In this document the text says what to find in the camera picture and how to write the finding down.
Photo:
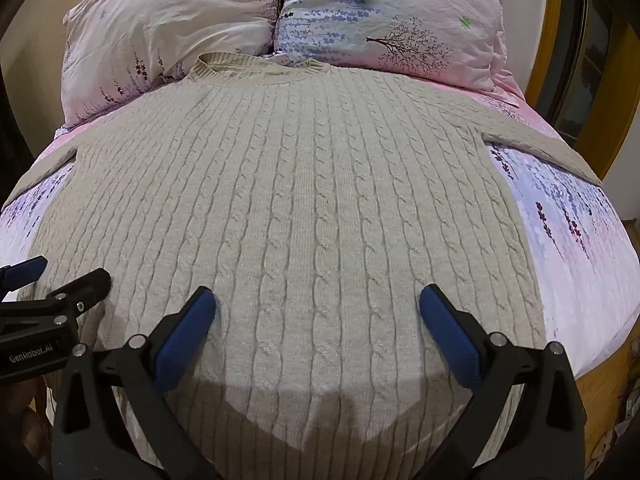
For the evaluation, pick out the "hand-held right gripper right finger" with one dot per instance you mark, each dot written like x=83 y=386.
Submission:
x=450 y=340

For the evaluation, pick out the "pink floral bed sheet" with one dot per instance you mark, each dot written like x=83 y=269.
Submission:
x=575 y=270

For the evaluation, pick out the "floral white duvet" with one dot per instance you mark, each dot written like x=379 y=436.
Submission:
x=165 y=25

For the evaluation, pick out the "yellow wooden frame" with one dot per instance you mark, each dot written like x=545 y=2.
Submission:
x=542 y=50

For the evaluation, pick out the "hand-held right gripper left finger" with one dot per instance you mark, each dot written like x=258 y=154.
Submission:
x=185 y=340

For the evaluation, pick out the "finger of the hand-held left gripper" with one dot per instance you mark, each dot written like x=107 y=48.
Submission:
x=25 y=270
x=75 y=292

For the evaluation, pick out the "wooden bed frame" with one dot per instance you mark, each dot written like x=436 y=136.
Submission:
x=600 y=400

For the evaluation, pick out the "bluish tree print pillow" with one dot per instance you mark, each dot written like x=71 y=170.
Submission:
x=375 y=5

